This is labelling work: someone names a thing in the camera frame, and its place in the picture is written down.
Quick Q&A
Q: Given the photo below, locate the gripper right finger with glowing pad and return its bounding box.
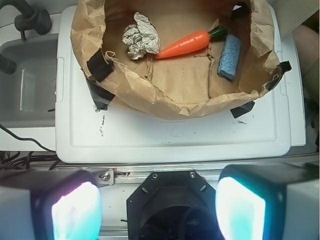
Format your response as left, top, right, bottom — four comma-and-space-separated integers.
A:
215, 163, 320, 240

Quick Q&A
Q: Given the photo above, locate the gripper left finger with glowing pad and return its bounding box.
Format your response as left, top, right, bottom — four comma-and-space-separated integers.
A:
0, 170, 102, 240

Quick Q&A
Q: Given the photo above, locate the white paper ball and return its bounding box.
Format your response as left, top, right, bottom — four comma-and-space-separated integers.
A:
122, 12, 160, 60

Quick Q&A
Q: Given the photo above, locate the aluminium rail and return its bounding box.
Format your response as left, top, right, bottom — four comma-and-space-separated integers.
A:
53, 152, 320, 187

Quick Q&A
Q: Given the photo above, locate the black power cable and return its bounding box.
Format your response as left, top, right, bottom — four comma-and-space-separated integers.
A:
0, 123, 57, 153

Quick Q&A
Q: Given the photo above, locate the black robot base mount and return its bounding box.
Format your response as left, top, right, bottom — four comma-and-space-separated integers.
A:
126, 171, 224, 240

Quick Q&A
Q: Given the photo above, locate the orange toy carrot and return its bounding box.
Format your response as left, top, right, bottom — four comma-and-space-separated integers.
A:
155, 26, 228, 60

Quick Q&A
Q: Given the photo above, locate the dark grey faucet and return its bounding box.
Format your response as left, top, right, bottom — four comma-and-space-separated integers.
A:
0, 0, 52, 42

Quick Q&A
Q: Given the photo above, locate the blue sponge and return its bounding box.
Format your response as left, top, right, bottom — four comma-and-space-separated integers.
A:
217, 35, 242, 82

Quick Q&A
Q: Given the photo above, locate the brown paper bag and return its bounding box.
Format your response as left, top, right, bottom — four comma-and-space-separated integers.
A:
70, 0, 284, 120

